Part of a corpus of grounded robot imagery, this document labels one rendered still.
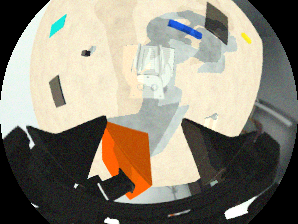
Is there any teal flat square plate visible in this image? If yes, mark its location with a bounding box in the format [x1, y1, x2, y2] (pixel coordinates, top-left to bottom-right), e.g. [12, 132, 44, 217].
[49, 15, 67, 37]

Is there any yellow rectangular bar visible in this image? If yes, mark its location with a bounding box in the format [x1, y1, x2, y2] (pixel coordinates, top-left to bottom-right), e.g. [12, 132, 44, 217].
[241, 32, 251, 44]

